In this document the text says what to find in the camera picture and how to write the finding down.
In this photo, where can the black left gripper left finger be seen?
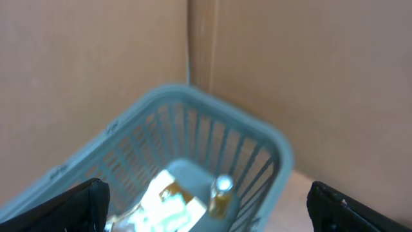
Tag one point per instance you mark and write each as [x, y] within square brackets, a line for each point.
[82, 208]

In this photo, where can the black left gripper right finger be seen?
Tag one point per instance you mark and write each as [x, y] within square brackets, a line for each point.
[332, 211]

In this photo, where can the silver capped amber bottle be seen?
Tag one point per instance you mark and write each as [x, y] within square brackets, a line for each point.
[221, 196]

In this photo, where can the teal snack packet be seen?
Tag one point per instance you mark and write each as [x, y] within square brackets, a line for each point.
[140, 221]

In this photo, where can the beige brown snack packet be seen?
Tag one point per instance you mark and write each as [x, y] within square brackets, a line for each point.
[165, 198]

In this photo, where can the grey plastic shopping basket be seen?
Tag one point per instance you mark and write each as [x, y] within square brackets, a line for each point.
[193, 135]

